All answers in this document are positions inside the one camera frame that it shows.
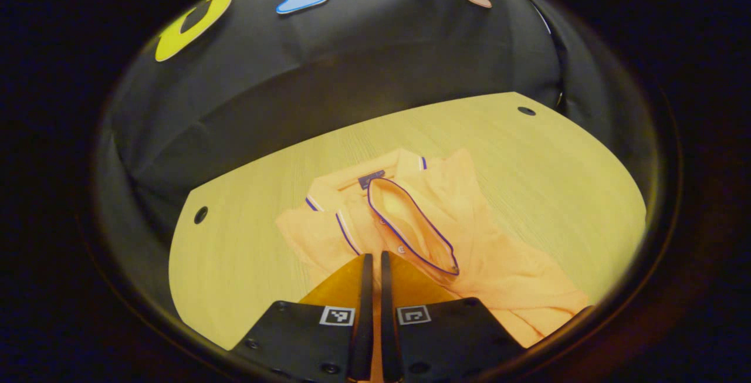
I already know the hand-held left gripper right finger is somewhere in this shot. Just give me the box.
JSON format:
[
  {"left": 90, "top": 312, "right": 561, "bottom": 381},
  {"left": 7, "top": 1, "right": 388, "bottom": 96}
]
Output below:
[{"left": 380, "top": 250, "right": 526, "bottom": 383}]

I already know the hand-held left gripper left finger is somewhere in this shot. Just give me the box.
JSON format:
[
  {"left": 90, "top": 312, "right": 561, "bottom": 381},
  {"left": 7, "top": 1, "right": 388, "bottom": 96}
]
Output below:
[{"left": 229, "top": 253, "right": 374, "bottom": 383}]

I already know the orange polo T-shirt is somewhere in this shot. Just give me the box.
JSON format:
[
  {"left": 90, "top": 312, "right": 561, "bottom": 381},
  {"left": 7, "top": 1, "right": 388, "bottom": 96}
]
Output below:
[{"left": 275, "top": 148, "right": 590, "bottom": 383}]

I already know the black backdrop cloth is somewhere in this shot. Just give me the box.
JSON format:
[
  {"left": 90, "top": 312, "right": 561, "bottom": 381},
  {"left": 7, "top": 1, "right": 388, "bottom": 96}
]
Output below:
[{"left": 94, "top": 0, "right": 662, "bottom": 319}]

